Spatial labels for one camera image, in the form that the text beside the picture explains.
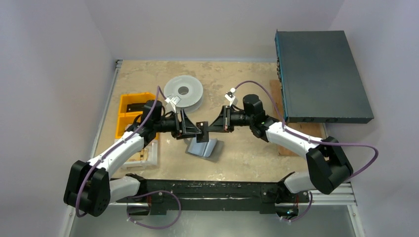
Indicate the yellow plastic bin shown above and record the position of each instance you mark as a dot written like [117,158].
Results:
[125,119]

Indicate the grey card holder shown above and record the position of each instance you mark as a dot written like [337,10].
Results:
[211,150]

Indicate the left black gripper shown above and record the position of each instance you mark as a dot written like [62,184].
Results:
[178,123]

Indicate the black item in bin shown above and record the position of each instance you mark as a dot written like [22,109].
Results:
[135,107]

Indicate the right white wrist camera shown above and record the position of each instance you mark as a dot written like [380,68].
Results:
[231,97]

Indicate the dark grey network switch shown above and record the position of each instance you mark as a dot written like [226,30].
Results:
[319,77]

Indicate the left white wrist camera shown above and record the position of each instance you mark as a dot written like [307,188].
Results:
[172,102]

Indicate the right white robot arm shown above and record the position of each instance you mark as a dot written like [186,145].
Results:
[328,165]

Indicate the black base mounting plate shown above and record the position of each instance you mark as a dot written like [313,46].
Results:
[187,195]

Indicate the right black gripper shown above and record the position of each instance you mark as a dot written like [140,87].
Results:
[225,118]

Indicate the clear plastic bin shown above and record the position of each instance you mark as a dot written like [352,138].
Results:
[153,149]

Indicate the black VIP credit card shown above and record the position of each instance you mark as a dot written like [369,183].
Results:
[203,136]

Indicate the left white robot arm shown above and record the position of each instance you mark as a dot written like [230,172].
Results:
[90,188]

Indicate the wooden block in bin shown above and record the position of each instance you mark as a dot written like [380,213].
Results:
[139,156]

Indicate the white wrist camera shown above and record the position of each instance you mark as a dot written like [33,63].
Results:
[172,102]
[231,97]

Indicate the white filament spool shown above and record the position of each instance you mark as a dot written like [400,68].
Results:
[189,89]

